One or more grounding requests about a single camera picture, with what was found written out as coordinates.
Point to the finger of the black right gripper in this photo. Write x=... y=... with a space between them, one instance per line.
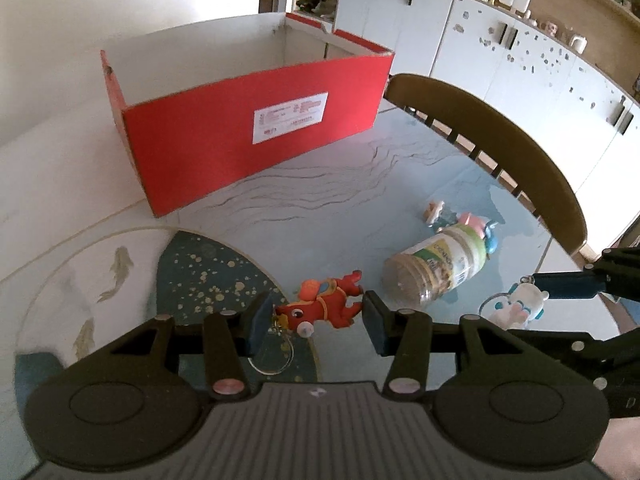
x=615 y=273
x=564 y=357

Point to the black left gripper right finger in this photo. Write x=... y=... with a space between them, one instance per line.
x=406 y=336

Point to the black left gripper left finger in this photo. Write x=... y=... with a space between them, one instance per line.
x=229 y=337

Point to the red dragon keychain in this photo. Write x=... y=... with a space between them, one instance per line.
x=317 y=301

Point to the white bunny keychain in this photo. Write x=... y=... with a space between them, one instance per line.
x=515 y=309

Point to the green lid snack jar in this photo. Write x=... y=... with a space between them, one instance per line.
x=423 y=273

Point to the pink blue whale toy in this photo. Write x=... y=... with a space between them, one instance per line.
x=484 y=228

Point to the white shoe cabinet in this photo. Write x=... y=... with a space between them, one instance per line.
x=582 y=119

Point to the brown wooden chair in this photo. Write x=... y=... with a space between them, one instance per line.
x=510 y=147

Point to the red cardboard box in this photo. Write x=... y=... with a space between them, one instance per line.
x=204 y=105

